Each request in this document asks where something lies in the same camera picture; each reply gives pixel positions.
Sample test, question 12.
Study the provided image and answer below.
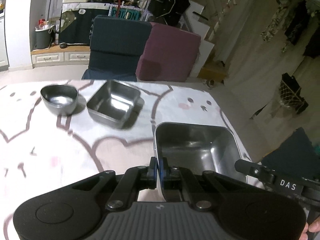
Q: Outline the steel rectangular container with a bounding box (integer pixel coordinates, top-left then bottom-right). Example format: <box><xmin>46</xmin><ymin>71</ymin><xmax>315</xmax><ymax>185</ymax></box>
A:
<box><xmin>153</xmin><ymin>122</ymin><xmax>249</xmax><ymax>203</ymax></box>
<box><xmin>86</xmin><ymin>80</ymin><xmax>141</xmax><ymax>129</ymax></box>

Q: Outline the round steel bowl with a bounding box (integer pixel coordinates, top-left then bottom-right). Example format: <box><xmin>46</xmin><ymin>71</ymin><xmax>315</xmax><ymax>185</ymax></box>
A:
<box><xmin>40</xmin><ymin>85</ymin><xmax>79</xmax><ymax>116</ymax></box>

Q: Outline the person right hand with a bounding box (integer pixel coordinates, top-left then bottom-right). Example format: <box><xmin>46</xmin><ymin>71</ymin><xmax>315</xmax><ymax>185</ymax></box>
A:
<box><xmin>299</xmin><ymin>217</ymin><xmax>320</xmax><ymax>240</ymax></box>

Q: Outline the bear pattern tablecloth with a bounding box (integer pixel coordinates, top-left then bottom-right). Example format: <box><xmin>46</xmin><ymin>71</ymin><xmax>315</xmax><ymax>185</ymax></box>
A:
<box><xmin>1</xmin><ymin>80</ymin><xmax>231</xmax><ymax>239</ymax></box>

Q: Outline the black net basket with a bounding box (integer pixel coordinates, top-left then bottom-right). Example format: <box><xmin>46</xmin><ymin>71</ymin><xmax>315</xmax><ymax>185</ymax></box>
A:
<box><xmin>278</xmin><ymin>73</ymin><xmax>309</xmax><ymax>114</ymax></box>

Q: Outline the maroon chair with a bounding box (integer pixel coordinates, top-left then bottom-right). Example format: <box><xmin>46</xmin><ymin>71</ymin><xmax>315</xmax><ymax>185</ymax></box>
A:
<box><xmin>136</xmin><ymin>22</ymin><xmax>201</xmax><ymax>82</ymax></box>

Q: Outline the dark green chair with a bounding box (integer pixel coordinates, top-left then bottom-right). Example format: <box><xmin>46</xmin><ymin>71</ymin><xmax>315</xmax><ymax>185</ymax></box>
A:
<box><xmin>82</xmin><ymin>15</ymin><xmax>152</xmax><ymax>82</ymax></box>

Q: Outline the wooden low drawer bench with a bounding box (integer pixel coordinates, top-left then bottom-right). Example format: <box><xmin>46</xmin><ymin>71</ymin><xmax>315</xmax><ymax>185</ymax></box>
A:
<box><xmin>31</xmin><ymin>45</ymin><xmax>90</xmax><ymax>68</ymax></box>

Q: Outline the black have a nice day cloth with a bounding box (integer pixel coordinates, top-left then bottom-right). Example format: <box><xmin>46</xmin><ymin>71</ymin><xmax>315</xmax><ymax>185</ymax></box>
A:
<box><xmin>59</xmin><ymin>9</ymin><xmax>109</xmax><ymax>46</ymax></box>

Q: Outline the grey trash bin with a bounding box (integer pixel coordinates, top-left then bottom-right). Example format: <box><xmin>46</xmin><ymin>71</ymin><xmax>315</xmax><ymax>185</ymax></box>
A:
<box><xmin>35</xmin><ymin>25</ymin><xmax>54</xmax><ymax>49</ymax></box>

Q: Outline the black jacket hanging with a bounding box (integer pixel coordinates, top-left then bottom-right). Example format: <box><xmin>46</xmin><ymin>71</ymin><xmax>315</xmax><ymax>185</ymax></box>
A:
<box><xmin>148</xmin><ymin>0</ymin><xmax>190</xmax><ymax>27</ymax></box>

